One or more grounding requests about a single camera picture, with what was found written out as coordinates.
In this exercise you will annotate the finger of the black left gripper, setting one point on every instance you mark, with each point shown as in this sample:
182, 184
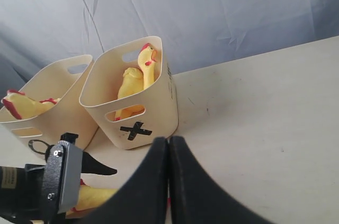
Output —
92, 166

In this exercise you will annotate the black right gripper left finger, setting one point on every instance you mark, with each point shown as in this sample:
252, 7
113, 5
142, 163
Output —
143, 198

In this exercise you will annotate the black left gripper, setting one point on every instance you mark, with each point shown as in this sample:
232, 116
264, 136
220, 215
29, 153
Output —
30, 193

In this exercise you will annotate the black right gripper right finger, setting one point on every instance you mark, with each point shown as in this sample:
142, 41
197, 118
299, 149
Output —
196, 197

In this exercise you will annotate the large front yellow rubber chicken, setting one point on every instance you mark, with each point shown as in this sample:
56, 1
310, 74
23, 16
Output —
22, 107

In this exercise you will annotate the headless yellow rubber chicken body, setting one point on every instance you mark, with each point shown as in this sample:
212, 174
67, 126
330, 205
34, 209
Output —
132, 84

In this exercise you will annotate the yellow chicken head with tube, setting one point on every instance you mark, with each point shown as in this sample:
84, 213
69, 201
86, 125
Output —
146, 62

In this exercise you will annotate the cream bin marked O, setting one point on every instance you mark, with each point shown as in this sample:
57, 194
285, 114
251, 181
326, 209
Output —
63, 79

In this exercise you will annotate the cream bin marked X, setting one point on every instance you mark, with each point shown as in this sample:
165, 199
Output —
99, 97

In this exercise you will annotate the white backdrop curtain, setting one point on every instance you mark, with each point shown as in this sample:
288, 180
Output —
195, 33

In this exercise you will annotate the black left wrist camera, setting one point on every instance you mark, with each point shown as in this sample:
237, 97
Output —
61, 177

